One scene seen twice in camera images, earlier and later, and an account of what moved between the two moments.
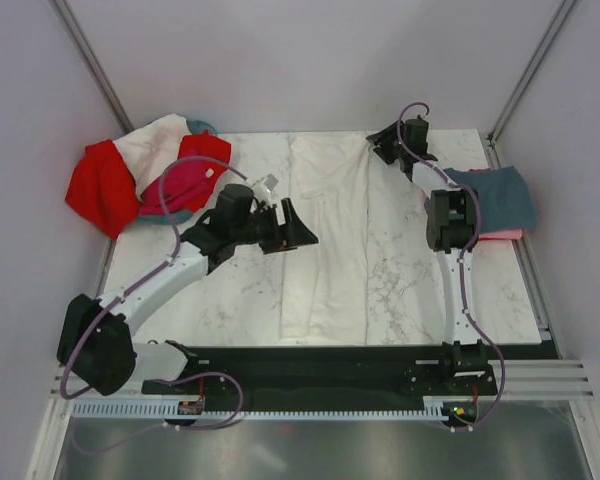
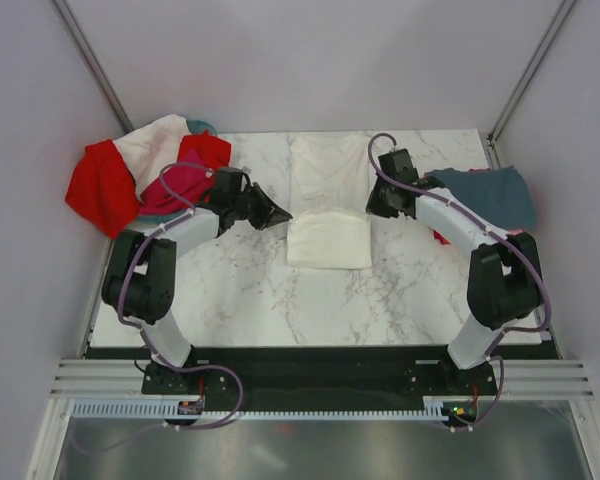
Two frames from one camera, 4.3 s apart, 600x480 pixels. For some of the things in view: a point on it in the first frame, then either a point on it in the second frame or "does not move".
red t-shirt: [103, 194] does not move
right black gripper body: [390, 149] → [380, 202]
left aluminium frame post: [77, 40] does not move
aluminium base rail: [552, 377] does not move
